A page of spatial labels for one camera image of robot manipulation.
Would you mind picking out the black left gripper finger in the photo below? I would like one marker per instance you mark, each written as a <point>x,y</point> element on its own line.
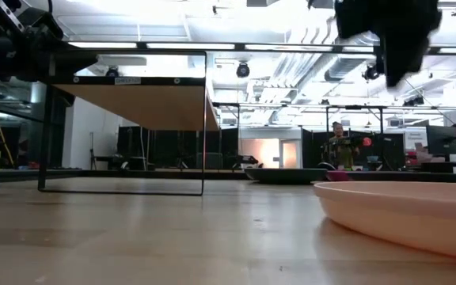
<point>75,63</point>

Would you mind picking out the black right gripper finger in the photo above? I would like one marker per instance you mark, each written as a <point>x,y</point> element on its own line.
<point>400,63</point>

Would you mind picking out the magenta pink plate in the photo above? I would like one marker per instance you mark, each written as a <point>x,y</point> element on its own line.
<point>338,176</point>

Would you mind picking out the peach pink plate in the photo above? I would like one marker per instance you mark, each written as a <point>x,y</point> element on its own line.
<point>406,215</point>

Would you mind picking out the dark green plate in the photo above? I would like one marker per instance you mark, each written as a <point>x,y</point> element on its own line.
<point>285,175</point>

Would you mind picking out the black background robot arm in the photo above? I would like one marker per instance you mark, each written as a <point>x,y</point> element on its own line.
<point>245,160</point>

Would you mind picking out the black metal shelf wood top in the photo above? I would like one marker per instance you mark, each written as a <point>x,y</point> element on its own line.
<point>141,105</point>

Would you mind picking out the black computer monitor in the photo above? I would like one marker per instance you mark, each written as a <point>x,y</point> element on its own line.
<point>441,140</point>

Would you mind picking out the person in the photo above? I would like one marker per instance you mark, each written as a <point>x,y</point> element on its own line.
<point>343,152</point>

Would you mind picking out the black overhead frame bar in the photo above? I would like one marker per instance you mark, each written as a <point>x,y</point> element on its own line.
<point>283,47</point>

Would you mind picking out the black hanging ceiling camera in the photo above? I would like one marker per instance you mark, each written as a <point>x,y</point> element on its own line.
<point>243,70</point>

